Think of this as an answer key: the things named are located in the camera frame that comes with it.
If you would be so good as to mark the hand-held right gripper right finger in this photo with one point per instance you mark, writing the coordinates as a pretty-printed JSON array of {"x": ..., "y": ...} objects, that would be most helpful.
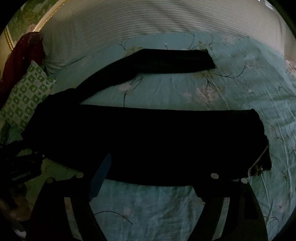
[{"x": 209, "y": 193}]

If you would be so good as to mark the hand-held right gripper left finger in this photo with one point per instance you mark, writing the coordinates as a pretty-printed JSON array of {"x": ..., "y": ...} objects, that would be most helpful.
[{"x": 100, "y": 178}]

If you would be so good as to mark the black pants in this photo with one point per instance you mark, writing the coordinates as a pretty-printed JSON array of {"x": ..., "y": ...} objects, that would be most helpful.
[{"x": 148, "y": 139}]

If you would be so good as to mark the person's left hand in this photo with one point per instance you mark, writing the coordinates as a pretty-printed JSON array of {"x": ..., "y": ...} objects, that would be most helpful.
[{"x": 19, "y": 206}]

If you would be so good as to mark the green white patterned pillow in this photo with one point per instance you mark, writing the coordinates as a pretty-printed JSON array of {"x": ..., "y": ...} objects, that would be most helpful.
[{"x": 25, "y": 99}]

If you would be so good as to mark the dark red cloth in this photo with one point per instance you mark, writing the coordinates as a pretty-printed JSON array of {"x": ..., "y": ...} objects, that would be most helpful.
[{"x": 20, "y": 62}]

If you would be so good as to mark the teal floral bed sheet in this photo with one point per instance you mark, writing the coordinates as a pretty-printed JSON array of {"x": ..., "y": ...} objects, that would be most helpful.
[{"x": 175, "y": 92}]

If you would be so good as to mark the white striped blanket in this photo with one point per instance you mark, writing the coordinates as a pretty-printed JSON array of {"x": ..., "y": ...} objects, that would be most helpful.
[{"x": 150, "y": 20}]

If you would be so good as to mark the gold framed floral wall panel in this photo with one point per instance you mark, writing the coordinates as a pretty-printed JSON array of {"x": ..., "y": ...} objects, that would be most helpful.
[{"x": 25, "y": 18}]

